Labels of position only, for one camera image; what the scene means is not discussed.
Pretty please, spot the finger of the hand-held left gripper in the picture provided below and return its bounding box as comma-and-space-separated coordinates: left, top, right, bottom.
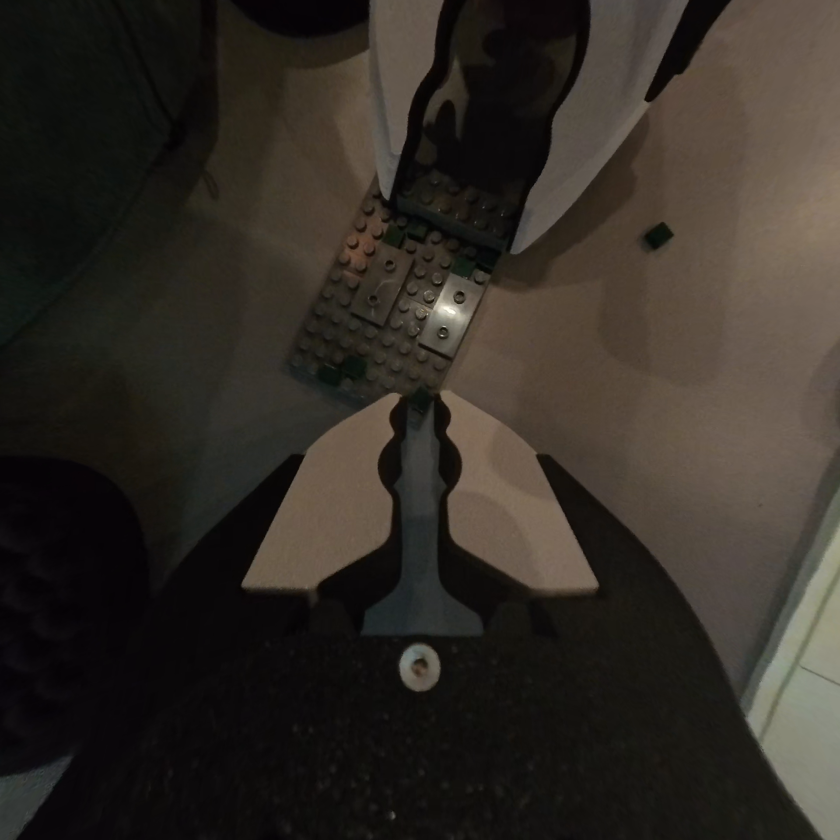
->
513, 0, 691, 258
367, 0, 460, 201

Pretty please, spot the black honeycomb cushion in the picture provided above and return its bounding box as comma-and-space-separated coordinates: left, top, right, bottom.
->
0, 456, 148, 778

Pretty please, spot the person's green sweater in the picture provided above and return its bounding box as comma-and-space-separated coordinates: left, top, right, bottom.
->
0, 0, 221, 349

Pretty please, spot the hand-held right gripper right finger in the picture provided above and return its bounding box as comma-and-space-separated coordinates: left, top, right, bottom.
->
438, 392, 600, 592

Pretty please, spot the grey smooth two-hole tile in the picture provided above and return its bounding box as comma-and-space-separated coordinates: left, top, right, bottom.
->
350, 251, 416, 330
418, 271, 492, 361

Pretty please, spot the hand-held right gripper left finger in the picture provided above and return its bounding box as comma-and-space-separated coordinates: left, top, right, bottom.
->
241, 392, 403, 592

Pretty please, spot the grey long building brick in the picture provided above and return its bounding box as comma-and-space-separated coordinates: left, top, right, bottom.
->
397, 167, 529, 250

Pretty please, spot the grey studded building baseplate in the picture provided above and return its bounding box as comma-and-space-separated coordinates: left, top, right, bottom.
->
285, 167, 511, 413

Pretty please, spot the open white instruction booklet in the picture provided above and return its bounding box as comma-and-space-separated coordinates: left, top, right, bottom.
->
742, 486, 840, 840

